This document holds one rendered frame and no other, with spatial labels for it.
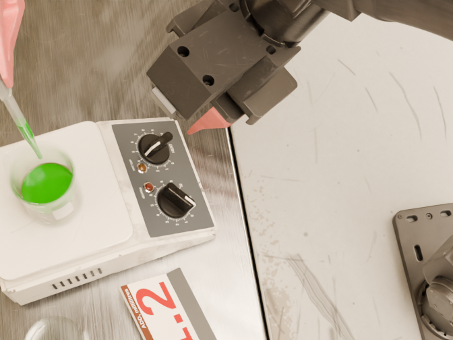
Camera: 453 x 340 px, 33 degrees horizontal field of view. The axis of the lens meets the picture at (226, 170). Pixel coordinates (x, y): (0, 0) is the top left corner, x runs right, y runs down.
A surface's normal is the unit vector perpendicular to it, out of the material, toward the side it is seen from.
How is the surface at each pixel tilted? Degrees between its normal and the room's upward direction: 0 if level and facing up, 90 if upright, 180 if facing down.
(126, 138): 30
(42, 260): 0
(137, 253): 90
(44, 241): 0
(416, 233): 0
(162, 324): 40
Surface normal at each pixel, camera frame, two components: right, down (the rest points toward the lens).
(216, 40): 0.51, -0.45
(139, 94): 0.05, -0.35
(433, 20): -0.65, 0.71
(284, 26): -0.17, 0.79
